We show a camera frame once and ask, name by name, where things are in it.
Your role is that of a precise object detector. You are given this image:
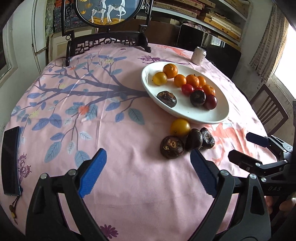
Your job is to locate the small red cherry tomato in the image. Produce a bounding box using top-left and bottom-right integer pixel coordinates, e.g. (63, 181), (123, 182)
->
(193, 87), (205, 93)

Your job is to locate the beige window curtain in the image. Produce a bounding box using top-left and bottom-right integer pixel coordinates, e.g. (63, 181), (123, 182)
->
(249, 4), (289, 83)

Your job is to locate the pink printed tablecloth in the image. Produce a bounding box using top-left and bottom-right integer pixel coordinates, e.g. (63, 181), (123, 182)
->
(1, 44), (275, 240)

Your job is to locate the large white oval plate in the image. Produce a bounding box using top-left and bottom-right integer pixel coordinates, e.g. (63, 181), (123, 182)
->
(141, 61), (230, 125)

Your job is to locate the small yellow citrus fruit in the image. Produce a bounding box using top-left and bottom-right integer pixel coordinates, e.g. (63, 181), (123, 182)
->
(152, 72), (168, 86)

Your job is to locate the dark red plum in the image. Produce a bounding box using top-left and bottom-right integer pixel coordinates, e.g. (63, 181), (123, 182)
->
(203, 94), (217, 110)

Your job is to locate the round deer painting screen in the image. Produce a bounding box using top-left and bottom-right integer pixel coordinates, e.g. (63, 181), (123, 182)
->
(61, 1), (154, 67)

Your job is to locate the small orange mandarin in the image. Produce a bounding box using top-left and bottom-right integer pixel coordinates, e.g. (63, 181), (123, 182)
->
(198, 76), (206, 87)
(174, 74), (187, 88)
(186, 74), (199, 88)

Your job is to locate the dark wooden chair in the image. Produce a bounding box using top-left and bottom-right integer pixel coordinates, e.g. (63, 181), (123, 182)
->
(250, 84), (289, 136)

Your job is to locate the large orange mandarin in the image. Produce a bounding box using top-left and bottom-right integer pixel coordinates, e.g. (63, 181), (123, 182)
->
(202, 84), (216, 95)
(163, 63), (178, 79)

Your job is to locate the person's right hand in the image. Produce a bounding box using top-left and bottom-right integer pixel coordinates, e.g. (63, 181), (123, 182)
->
(264, 195), (296, 215)

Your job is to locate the white beverage can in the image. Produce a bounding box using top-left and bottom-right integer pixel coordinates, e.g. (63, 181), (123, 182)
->
(191, 47), (206, 65)

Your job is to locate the black smartphone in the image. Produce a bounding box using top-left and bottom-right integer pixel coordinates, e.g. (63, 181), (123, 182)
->
(1, 126), (22, 196)

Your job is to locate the wooden bookshelf with books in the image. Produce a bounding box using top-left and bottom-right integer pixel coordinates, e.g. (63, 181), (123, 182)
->
(152, 0), (252, 48)

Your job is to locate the yellow orange citrus fruit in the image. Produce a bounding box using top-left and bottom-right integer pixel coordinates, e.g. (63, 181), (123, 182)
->
(170, 118), (191, 138)

